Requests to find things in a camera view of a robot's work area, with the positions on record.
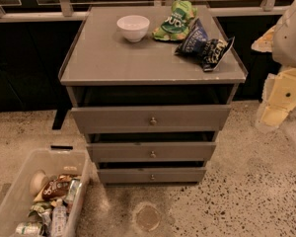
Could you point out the brown snack bag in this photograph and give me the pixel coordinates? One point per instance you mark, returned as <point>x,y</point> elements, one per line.
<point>57,188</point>

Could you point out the white bowl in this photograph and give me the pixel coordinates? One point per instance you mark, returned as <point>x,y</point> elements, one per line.
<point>133,27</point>

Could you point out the grey bottom drawer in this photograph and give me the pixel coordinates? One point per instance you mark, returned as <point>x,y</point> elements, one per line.
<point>151,175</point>

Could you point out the blue chip bag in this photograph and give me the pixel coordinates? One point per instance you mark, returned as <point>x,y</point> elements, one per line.
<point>195,40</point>

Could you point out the grey middle drawer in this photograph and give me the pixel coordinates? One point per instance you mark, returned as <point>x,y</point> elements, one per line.
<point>151,151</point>

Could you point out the grey drawer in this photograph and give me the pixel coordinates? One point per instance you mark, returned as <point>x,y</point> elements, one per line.
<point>151,175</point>
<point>151,151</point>
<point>150,118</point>

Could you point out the silver green can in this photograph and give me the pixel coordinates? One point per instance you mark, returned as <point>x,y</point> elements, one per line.
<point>29,228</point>

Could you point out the round floor plate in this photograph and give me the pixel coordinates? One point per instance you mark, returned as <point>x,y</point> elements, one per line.
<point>146,216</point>

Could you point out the green chip bag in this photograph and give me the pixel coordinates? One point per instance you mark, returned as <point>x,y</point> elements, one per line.
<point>176,26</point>

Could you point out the beige round cup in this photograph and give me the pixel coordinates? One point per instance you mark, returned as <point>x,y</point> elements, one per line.
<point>38,181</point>

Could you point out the grey top drawer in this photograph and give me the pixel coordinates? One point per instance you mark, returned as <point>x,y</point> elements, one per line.
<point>150,118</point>

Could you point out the clear plastic bin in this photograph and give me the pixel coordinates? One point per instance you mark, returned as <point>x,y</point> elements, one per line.
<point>15,206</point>

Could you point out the small plastic bottle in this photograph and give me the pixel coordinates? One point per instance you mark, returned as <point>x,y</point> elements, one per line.
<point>59,219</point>

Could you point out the black chip bag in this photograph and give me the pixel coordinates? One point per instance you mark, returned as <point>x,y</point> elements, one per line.
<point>213,52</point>

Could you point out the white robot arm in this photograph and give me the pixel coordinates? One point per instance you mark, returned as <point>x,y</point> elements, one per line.
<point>279,91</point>

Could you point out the grey three-drawer cabinet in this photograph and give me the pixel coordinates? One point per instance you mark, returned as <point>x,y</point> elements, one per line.
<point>103,69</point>

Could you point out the tall drink can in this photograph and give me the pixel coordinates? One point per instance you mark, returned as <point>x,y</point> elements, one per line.
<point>75,185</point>

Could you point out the green snack packet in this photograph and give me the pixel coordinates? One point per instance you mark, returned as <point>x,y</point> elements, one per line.
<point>39,208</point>

